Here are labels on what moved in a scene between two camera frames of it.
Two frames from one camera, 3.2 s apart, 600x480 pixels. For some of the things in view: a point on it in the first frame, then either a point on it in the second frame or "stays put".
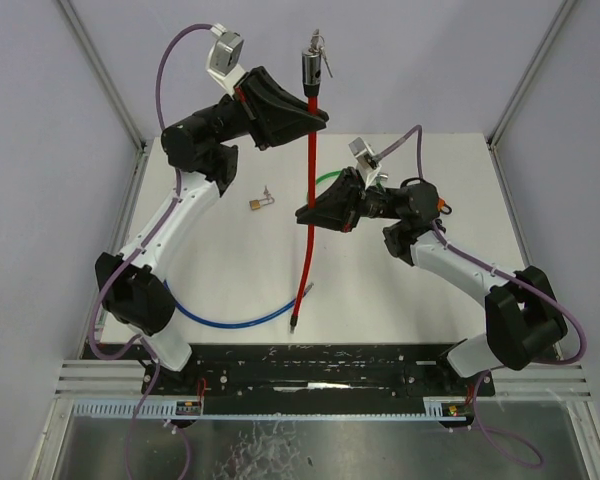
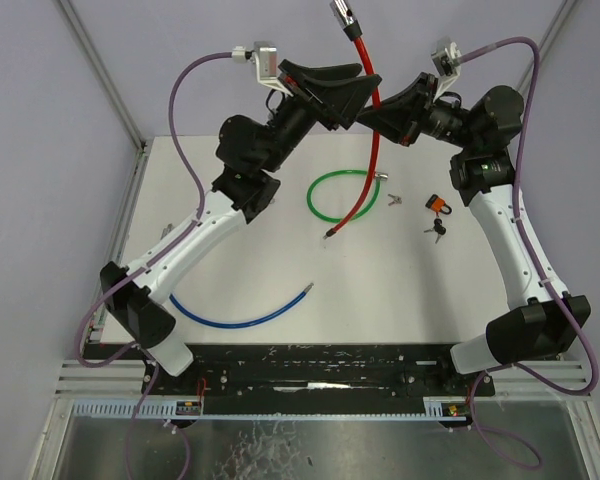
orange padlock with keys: (441, 205) stays put
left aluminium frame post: (102, 73) stays put
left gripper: (274, 112) -> (334, 100)
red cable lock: (313, 59) -> (354, 29)
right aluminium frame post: (528, 74) stays put
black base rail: (315, 371) stays put
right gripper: (341, 207) -> (396, 111)
